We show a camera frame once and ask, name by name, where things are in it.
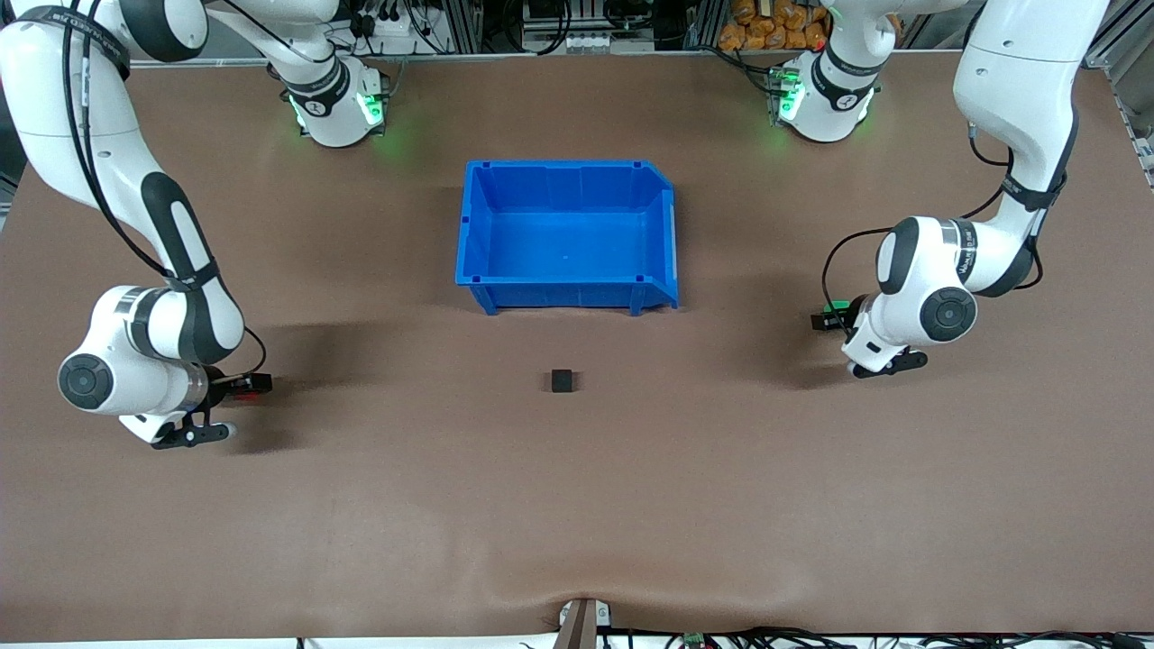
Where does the brown table mat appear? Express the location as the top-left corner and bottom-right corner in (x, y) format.
(0, 50), (1154, 643)

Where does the blue plastic storage bin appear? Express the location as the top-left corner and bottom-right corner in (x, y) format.
(455, 160), (680, 316)

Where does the orange snack bag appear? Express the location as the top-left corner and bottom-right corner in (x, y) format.
(719, 0), (829, 52)

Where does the white power strip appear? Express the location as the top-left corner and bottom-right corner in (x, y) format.
(350, 7), (426, 55)

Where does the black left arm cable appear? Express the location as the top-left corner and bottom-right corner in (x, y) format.
(820, 122), (1047, 316)

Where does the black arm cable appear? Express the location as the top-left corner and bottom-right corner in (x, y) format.
(820, 122), (1047, 316)
(59, 5), (270, 384)

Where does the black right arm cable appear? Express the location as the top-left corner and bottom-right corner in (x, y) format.
(59, 5), (270, 384)

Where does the black cable bundle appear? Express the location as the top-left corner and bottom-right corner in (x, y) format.
(622, 626), (1154, 649)

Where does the aluminium frame strut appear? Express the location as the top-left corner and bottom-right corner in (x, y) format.
(1086, 0), (1154, 70)

